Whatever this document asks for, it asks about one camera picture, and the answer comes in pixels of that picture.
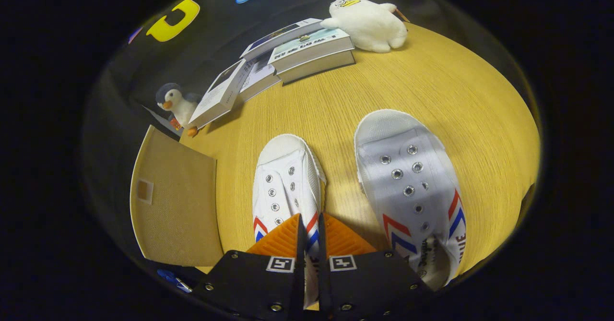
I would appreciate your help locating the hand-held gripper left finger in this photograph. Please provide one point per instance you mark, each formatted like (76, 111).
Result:
(301, 249)

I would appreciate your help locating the blue cover book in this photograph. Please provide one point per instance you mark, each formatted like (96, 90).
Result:
(276, 38)

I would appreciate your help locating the white portrait cover book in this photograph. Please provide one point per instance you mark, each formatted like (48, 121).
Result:
(218, 95)

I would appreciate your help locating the penguin plush toy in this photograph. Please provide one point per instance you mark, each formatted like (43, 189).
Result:
(180, 107)

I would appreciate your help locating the teal cover book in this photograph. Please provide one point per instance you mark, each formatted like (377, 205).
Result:
(312, 47)

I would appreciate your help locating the white duck plush toy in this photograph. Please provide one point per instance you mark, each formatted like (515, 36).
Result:
(369, 26)

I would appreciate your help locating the white shoe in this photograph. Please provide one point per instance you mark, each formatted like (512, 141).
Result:
(403, 167)
(285, 177)

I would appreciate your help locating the thin white text book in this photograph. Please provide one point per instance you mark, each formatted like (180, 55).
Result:
(259, 76)

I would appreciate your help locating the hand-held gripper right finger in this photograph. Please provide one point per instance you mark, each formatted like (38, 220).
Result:
(322, 249)

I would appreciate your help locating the beige fabric storage box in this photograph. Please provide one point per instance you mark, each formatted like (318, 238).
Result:
(177, 206)

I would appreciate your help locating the thick grey-edged book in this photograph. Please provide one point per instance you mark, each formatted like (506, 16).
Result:
(316, 68)

